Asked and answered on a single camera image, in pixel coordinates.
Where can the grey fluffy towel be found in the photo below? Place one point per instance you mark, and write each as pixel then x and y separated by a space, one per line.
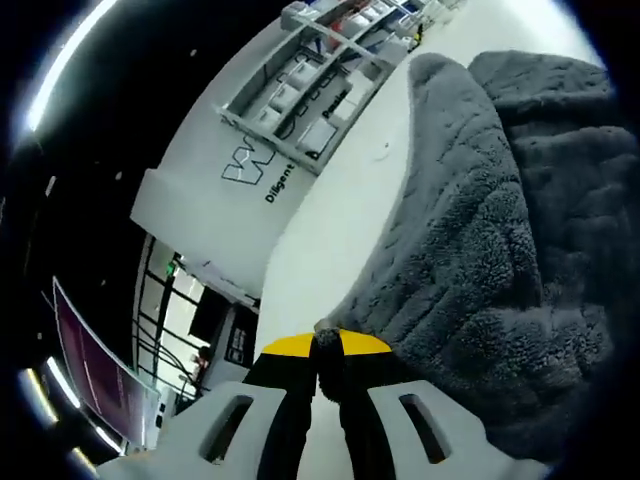
pixel 475 250

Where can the black monitor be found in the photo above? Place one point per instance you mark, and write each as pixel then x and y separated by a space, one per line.
pixel 210 315

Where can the monitor with pink screen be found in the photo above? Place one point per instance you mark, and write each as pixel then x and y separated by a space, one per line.
pixel 95 365

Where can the large white storage box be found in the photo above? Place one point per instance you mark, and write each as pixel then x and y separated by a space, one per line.
pixel 320 136

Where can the white storage tub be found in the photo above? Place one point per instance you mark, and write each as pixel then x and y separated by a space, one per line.
pixel 269 117
pixel 306 71
pixel 290 92

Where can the long ceiling light strip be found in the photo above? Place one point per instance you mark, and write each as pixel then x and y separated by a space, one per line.
pixel 65 65

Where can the idle hand-held gripper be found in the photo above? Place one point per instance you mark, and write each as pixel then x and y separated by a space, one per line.
pixel 416 39

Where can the grey shelf rack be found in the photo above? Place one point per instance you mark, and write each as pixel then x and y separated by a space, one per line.
pixel 295 20

